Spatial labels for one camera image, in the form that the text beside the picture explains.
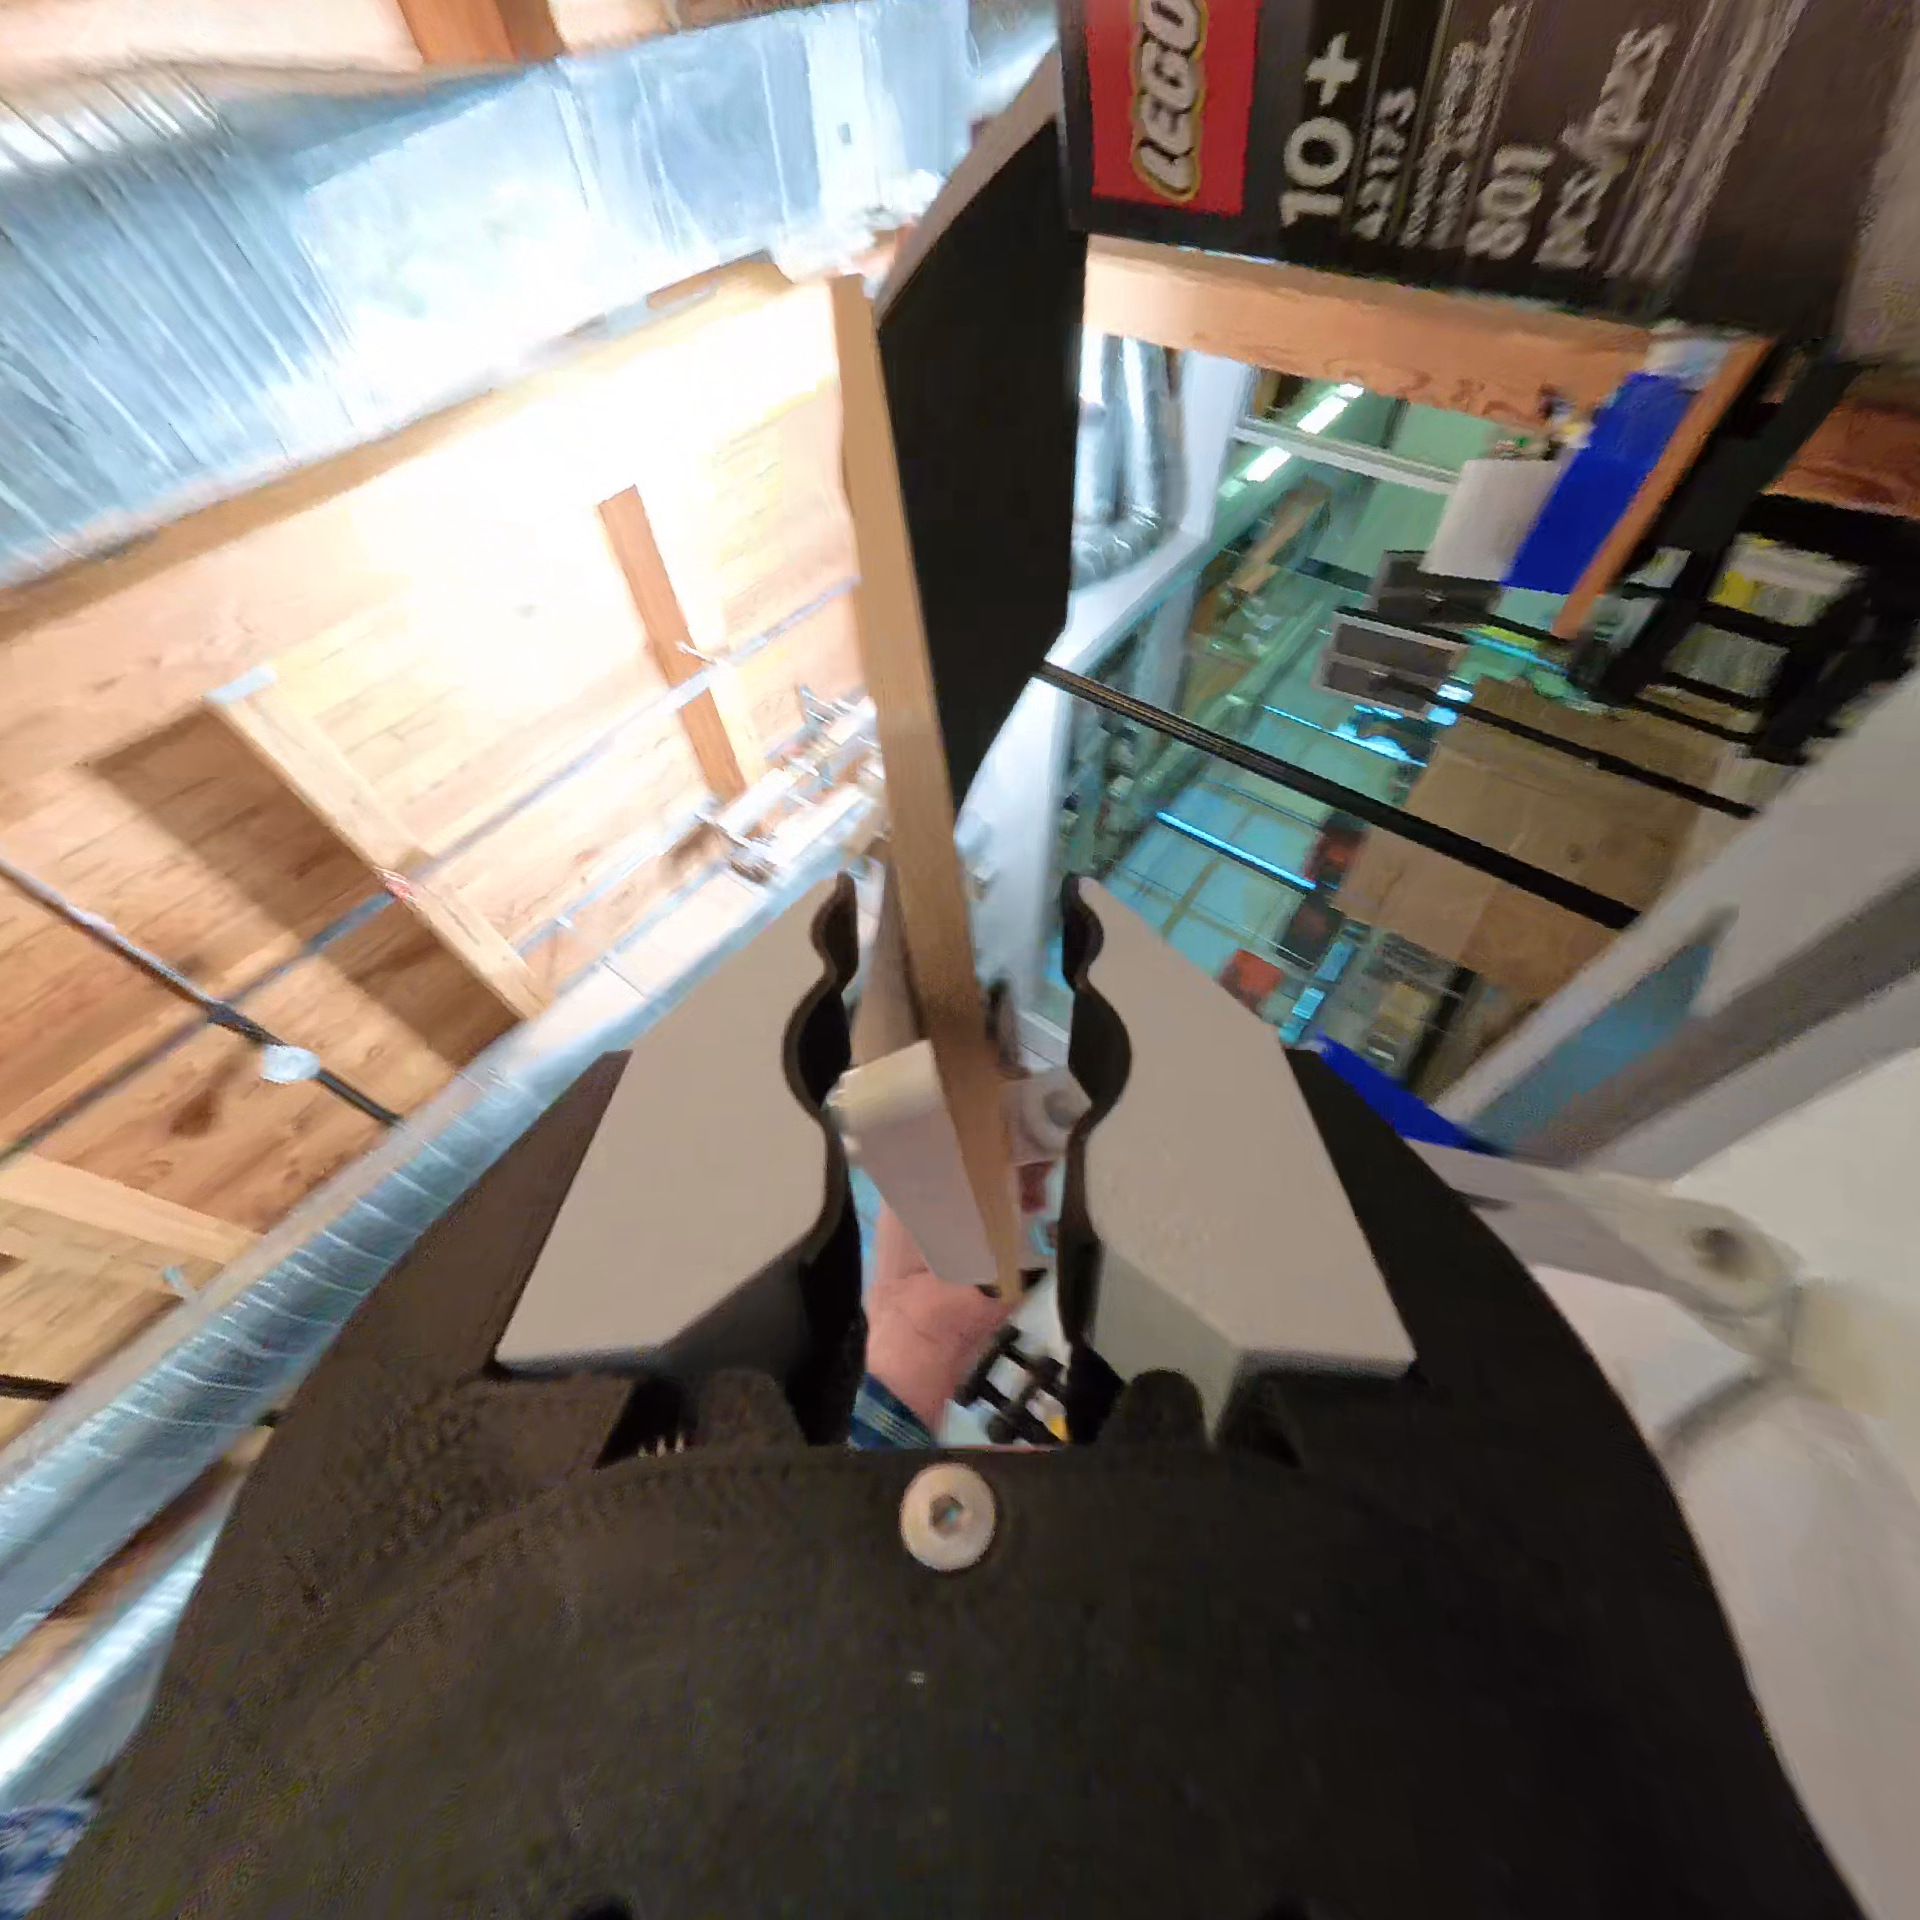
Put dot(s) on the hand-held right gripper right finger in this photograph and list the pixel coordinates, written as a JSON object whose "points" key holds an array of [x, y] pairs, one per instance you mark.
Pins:
{"points": [[1231, 1214]]}

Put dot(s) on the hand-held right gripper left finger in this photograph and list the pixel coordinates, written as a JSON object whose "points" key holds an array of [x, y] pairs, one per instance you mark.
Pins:
{"points": [[691, 1201]]}

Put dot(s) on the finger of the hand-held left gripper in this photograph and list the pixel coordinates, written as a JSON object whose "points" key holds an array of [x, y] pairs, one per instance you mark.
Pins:
{"points": [[909, 1141], [1048, 1118]]}

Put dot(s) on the black lego set box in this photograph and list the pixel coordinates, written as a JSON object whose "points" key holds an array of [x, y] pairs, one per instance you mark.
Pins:
{"points": [[1501, 150]]}

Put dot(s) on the person's left hand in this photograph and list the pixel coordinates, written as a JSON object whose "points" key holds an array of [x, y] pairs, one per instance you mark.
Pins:
{"points": [[922, 1329]]}

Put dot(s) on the brown cardboard box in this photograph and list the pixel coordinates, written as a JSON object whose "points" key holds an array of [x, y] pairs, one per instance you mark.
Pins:
{"points": [[1531, 818]]}

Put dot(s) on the grey rectangular air duct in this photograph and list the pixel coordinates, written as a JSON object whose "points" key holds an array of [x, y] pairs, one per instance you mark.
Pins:
{"points": [[376, 225]]}

